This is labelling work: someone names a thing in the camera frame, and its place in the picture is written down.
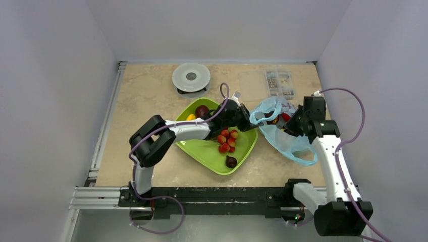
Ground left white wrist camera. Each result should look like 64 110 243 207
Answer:
230 91 241 106

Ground green plastic tray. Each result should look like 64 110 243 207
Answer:
169 97 259 175

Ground red fake cherry bunch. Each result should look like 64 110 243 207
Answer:
217 129 239 154

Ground light blue plastic bag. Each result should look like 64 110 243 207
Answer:
249 97 318 166

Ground yellow fake corn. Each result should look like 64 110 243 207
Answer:
186 113 197 121

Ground white filament spool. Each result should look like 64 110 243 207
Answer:
172 63 211 99

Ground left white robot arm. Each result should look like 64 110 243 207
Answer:
128 98 258 206

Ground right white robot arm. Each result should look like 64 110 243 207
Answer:
283 96 373 236

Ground dark red yellow fake fruit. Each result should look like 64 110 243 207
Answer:
264 111 280 125

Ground dark brown fake fig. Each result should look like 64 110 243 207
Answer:
225 156 238 168

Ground clear screw organizer box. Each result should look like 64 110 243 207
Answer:
239 68 295 102

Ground dark red fake mango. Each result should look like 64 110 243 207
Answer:
195 105 210 118

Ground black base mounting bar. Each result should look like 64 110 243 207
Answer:
118 187 310 222

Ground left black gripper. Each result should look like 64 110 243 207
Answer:
222 104 263 133

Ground red fake fruits in bag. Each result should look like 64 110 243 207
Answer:
281 112 291 123

